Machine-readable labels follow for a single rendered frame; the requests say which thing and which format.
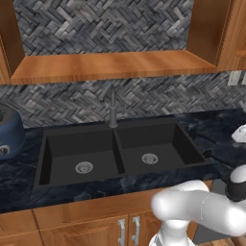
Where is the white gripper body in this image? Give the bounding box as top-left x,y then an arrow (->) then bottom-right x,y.
231,125 -> 246,144

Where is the wooden base cabinet door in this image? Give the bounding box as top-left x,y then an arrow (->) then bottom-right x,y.
39,214 -> 130,246
128,209 -> 200,246

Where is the black double sink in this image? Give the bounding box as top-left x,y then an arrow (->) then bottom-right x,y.
32,114 -> 214,193

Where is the wooden panel under sink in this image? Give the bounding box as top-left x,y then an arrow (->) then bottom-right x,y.
32,188 -> 167,231

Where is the dark grey tap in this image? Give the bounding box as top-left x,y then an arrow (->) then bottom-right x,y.
109,86 -> 119,129

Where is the blue round appliance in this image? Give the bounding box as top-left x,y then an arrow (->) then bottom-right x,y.
0,104 -> 27,160

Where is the wooden drawer front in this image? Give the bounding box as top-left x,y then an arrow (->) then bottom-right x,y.
0,209 -> 37,235
0,230 -> 44,246

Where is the white wall socket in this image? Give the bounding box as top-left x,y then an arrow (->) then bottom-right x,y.
227,70 -> 241,87

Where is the wooden wall cabinet door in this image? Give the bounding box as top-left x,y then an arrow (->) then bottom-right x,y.
0,35 -> 12,86
217,0 -> 246,71

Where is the silver cabinet handle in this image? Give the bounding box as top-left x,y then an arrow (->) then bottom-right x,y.
131,215 -> 141,246
117,218 -> 126,246

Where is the open wooden wall cabinet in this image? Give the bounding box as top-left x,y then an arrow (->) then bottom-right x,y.
0,0 -> 234,86

